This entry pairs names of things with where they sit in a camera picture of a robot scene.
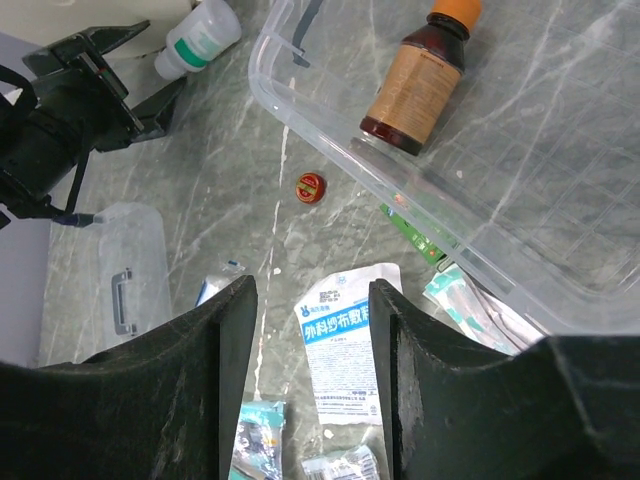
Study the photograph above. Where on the clear box lid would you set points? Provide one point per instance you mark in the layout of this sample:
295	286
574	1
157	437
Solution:
132	272

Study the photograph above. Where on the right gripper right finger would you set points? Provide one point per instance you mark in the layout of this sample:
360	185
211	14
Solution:
565	408

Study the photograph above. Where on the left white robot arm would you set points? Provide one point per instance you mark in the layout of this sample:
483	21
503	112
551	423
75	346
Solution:
74	105

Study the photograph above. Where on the small red round tin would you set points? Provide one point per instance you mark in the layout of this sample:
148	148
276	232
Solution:
310	188

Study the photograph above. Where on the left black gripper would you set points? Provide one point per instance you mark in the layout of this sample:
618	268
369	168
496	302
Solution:
78	62

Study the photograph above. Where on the brown orange-cap bottle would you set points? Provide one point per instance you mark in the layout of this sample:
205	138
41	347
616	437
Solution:
422	77

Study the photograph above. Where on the white blue bandage roll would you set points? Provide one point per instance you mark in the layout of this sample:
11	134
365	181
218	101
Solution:
225	273

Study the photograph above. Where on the teal white sachet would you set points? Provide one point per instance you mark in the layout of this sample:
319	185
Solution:
480	316

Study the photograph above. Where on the white blue gauze packet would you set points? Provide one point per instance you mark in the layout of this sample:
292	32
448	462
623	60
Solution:
334	323

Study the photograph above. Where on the small green box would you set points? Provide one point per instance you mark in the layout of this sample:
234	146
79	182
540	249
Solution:
428	249

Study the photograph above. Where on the white green-label bottle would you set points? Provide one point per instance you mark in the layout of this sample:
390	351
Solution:
198	39

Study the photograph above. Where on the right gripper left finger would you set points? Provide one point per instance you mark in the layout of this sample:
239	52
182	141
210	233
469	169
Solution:
164	405

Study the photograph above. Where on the clear plastic medicine box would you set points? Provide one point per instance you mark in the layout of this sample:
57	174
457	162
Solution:
530	178

